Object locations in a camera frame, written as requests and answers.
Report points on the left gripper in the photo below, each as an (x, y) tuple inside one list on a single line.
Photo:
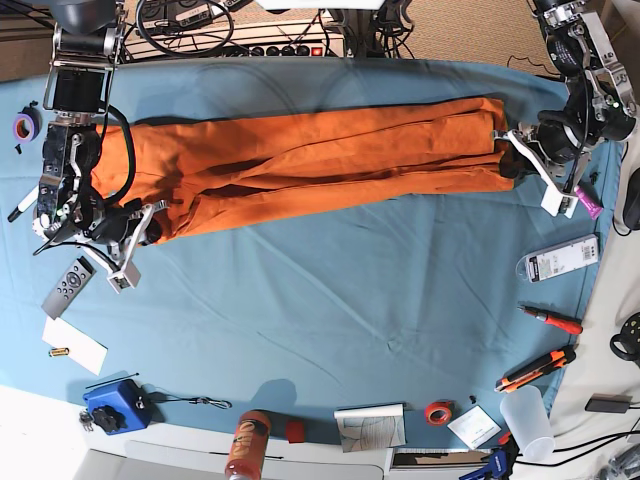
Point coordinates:
[(555, 154)]

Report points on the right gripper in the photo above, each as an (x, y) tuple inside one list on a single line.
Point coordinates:
[(115, 233)]

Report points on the orange t-shirt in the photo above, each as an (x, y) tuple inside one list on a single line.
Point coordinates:
[(226, 174)]

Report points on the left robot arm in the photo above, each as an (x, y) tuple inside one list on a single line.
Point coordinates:
[(600, 107)]

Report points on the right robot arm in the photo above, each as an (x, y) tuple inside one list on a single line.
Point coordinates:
[(69, 211)]

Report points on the grey remote control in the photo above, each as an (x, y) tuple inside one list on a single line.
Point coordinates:
[(68, 287)]

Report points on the purple glue tube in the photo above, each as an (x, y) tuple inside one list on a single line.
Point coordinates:
[(589, 201)]

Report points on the black white marker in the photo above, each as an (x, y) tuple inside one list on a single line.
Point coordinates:
[(23, 205)]

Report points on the white paper card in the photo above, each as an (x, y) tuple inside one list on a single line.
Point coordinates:
[(84, 350)]

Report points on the small AA battery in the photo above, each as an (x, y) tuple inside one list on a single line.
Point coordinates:
[(59, 352)]

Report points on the purple tape roll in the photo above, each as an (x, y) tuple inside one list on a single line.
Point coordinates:
[(27, 124)]

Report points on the blue table cloth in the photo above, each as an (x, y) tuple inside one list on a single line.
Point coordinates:
[(406, 301)]

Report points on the red screwdriver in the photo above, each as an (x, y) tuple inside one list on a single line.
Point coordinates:
[(567, 324)]

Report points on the blue clamp box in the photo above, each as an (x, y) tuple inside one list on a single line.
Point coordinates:
[(118, 407)]

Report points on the orange black utility knife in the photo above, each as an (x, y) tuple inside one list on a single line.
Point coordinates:
[(540, 367)]

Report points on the white power strip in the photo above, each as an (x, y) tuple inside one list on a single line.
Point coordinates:
[(303, 38)]

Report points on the small red block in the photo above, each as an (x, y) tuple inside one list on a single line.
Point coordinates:
[(295, 432)]

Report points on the clear plastic cup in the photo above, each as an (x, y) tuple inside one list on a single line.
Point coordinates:
[(525, 415)]

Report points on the orange drink bottle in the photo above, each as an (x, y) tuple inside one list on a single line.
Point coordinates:
[(248, 449)]

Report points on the black power adapter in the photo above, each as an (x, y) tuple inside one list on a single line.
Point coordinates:
[(614, 404)]

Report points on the red tape roll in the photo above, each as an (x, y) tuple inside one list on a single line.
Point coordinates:
[(439, 413)]

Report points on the white square card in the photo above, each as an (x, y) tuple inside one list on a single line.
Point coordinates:
[(474, 428)]

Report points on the spiral notebook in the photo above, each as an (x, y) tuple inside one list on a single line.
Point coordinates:
[(371, 428)]

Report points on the blue bar clamp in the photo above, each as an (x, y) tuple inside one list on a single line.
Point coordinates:
[(499, 464)]

